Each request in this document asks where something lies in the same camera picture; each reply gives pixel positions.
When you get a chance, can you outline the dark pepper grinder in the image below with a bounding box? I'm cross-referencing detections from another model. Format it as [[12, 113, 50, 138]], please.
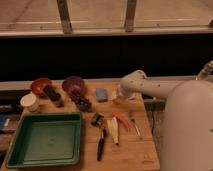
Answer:
[[43, 85, 63, 107]]

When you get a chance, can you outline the small metal spoon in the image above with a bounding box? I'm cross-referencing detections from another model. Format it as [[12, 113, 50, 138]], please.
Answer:
[[130, 116, 142, 139]]

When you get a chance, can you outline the purple bowl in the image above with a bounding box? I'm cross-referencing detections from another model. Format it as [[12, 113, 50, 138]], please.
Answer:
[[62, 76, 85, 94]]

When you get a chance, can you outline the yellow apple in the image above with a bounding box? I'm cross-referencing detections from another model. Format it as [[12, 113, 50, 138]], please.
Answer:
[[110, 91, 118, 102]]

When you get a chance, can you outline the white cup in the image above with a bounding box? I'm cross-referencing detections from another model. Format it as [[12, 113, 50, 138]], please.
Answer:
[[20, 93, 39, 112]]

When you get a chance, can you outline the green plastic tray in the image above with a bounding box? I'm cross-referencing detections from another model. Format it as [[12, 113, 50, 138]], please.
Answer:
[[6, 113, 83, 169]]

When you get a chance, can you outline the bunch of dark grapes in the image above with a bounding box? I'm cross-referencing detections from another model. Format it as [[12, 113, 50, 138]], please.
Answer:
[[71, 94, 92, 112]]

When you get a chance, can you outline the orange carrot toy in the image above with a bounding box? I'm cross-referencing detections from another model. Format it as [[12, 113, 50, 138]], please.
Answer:
[[112, 112, 131, 131]]

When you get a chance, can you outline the blue sponge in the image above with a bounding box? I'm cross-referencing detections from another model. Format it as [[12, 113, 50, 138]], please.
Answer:
[[96, 88, 108, 102]]

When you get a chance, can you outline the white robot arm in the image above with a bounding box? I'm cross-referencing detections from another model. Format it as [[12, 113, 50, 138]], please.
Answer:
[[116, 60, 213, 171]]

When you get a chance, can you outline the red bowl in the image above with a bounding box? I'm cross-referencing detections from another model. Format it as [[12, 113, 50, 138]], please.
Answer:
[[30, 77, 52, 98]]

